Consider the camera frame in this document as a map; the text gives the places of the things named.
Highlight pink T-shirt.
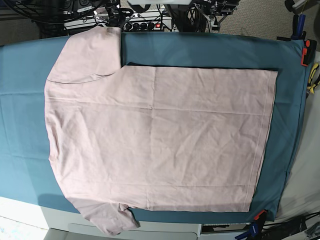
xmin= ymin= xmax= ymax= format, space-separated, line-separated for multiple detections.
xmin=44 ymin=26 xmax=278 ymax=229

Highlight blue spring clamp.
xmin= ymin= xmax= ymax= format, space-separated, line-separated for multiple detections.
xmin=276 ymin=14 xmax=307 ymax=42

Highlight teal table cloth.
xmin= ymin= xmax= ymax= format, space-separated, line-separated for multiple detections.
xmin=0 ymin=32 xmax=311 ymax=224

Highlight orange blue bottom clamp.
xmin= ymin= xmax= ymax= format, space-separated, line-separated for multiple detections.
xmin=234 ymin=209 xmax=268 ymax=240

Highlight orange black clamp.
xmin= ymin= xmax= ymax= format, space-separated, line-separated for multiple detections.
xmin=301 ymin=39 xmax=317 ymax=67

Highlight yellow black pliers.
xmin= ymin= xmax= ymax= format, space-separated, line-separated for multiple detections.
xmin=306 ymin=62 xmax=320 ymax=95

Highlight black power strip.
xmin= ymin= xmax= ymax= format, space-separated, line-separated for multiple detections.
xmin=122 ymin=21 xmax=165 ymax=32

